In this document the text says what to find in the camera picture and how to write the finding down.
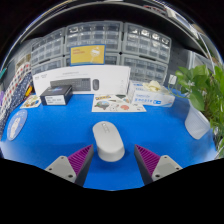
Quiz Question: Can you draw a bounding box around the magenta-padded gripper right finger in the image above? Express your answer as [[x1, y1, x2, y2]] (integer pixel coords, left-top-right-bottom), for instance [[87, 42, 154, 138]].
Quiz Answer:
[[133, 144, 184, 186]]

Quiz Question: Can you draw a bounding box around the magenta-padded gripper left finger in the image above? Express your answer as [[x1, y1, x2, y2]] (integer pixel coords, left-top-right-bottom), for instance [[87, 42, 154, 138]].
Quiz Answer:
[[44, 143, 95, 187]]

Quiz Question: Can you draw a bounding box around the grey computer mouse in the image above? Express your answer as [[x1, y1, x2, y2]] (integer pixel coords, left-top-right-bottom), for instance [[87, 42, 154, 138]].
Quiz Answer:
[[92, 120, 126, 163]]

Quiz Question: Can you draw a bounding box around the round blue printed mouse pad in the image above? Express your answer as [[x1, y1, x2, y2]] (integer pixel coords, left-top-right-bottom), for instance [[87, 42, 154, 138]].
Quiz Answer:
[[6, 108, 29, 142]]

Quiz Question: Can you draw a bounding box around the white plant pot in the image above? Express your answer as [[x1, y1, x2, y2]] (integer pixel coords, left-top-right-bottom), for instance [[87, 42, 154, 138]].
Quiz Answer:
[[184, 99, 212, 140]]

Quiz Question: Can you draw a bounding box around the white disposable glove box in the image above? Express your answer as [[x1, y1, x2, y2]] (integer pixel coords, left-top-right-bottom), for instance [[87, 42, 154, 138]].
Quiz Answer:
[[127, 80, 176, 108]]

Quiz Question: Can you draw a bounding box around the small dark blue box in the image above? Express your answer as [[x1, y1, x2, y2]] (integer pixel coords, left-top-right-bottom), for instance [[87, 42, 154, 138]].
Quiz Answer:
[[39, 84, 74, 107]]

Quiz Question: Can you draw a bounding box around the cartoon sticker sheet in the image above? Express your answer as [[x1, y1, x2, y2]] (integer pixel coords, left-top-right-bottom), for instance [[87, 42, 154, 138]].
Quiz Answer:
[[91, 93, 147, 113]]

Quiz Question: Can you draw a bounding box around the yellow plastic object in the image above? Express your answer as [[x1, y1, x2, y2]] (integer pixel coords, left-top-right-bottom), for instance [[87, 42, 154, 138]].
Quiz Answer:
[[24, 85, 34, 98]]

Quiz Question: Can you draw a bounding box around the navy polka dot cloth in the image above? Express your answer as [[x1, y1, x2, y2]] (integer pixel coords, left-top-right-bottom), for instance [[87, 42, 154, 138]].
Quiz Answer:
[[0, 71, 34, 136]]

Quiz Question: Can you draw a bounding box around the green leafy plant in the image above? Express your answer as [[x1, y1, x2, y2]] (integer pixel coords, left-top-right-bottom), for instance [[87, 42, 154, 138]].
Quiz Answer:
[[168, 64, 224, 158]]

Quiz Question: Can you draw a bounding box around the red blue checkered cloth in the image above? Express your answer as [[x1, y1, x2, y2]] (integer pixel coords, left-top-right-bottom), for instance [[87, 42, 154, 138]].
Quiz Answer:
[[0, 62, 34, 124]]

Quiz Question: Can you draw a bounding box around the white keyboard packaging box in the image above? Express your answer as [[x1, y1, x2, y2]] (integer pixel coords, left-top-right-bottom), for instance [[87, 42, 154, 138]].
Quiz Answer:
[[32, 65, 132, 98]]

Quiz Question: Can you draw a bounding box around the yellow and blue box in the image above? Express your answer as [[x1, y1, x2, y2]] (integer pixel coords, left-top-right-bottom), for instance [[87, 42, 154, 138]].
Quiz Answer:
[[69, 44, 106, 66]]

